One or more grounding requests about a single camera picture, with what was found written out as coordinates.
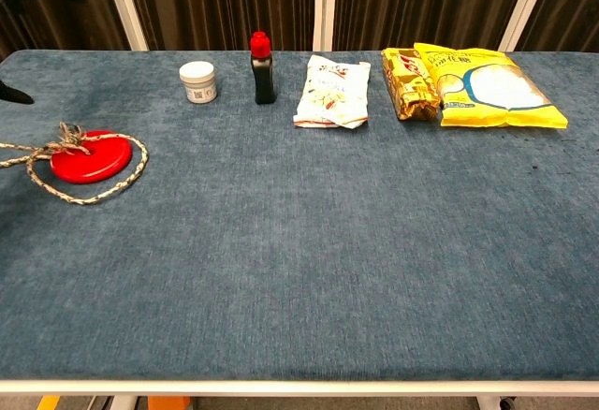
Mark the white snack bag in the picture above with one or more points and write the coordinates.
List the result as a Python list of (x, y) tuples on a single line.
[(332, 92)]

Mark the white table frame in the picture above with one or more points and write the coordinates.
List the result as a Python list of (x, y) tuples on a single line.
[(299, 387)]

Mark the yellow sugar bag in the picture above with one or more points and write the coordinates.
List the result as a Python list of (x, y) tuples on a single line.
[(496, 92)]

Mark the white round jar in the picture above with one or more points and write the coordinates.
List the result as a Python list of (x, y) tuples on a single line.
[(198, 82)]

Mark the white partition post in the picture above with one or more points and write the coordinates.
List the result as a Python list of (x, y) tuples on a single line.
[(124, 7), (526, 7), (325, 7)]

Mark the gold snack pack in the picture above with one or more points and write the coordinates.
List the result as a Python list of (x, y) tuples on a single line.
[(409, 87)]

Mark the blue fabric table cover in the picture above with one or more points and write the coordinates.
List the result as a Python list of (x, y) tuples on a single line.
[(299, 251)]

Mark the red plastic disc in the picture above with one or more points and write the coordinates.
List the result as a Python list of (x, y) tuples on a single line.
[(96, 162)]

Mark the orange box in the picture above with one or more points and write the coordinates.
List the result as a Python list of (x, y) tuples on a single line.
[(168, 403)]

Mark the dark bottle with red cap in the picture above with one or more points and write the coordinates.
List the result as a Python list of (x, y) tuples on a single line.
[(264, 77)]

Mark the brown pleated curtain panel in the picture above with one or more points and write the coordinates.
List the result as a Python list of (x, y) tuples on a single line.
[(421, 3), (79, 21), (571, 7), (220, 3)]

